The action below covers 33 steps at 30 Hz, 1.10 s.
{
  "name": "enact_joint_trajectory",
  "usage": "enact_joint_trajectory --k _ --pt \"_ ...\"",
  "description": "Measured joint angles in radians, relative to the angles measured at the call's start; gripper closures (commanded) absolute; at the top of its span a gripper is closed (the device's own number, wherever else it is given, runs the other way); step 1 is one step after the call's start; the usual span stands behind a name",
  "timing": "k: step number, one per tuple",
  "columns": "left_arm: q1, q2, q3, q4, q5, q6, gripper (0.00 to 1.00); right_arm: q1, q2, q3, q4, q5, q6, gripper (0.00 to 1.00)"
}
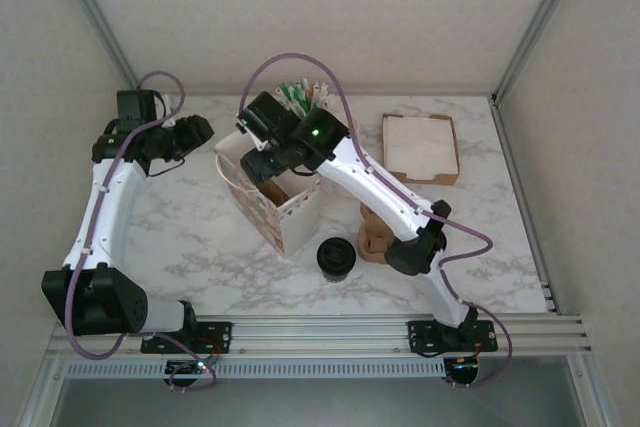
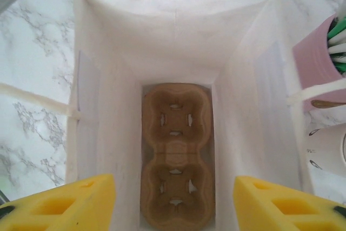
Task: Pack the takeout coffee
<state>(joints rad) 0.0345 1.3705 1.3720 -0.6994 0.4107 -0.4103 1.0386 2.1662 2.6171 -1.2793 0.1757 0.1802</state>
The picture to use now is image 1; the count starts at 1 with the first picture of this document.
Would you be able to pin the cartoon animal paper gift bag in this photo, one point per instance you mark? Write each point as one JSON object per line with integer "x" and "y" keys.
{"x": 297, "y": 227}

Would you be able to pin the black plastic cup lid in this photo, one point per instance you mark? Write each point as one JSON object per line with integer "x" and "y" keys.
{"x": 336, "y": 254}

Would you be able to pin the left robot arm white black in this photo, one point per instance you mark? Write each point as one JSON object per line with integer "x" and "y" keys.
{"x": 110, "y": 217}

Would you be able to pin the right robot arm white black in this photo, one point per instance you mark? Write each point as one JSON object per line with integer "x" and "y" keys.
{"x": 380, "y": 192}

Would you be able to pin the white wrapped straw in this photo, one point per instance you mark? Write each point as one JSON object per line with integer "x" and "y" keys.
{"x": 304, "y": 87}
{"x": 327, "y": 97}

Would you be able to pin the brown wooden stirrer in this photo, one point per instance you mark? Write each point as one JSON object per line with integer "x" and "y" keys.
{"x": 315, "y": 94}

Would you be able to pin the brown cardboard napkin tray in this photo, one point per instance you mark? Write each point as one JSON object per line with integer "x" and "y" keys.
{"x": 430, "y": 179}

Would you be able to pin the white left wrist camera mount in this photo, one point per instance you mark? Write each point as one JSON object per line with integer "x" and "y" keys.
{"x": 168, "y": 106}

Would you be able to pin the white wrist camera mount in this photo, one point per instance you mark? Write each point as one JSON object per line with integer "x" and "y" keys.
{"x": 256, "y": 139}
{"x": 168, "y": 106}

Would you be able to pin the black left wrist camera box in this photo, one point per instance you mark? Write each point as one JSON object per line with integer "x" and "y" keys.
{"x": 135, "y": 104}

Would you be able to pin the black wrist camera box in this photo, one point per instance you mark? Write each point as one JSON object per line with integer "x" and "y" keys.
{"x": 270, "y": 114}
{"x": 135, "y": 104}

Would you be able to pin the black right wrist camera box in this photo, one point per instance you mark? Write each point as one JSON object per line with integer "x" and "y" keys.
{"x": 270, "y": 114}

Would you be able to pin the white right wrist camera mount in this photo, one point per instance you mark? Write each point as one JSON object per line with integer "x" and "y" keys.
{"x": 256, "y": 139}

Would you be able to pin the aluminium frame post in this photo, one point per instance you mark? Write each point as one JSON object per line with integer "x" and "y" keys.
{"x": 100, "y": 22}
{"x": 540, "y": 22}

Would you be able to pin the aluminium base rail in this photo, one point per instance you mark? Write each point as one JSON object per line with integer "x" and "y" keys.
{"x": 320, "y": 337}

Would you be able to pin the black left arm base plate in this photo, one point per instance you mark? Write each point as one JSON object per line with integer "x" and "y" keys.
{"x": 220, "y": 334}

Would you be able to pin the aluminium table edge rail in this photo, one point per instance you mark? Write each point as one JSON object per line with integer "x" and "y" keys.
{"x": 525, "y": 207}

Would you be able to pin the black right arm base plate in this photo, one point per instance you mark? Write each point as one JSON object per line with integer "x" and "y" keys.
{"x": 422, "y": 337}

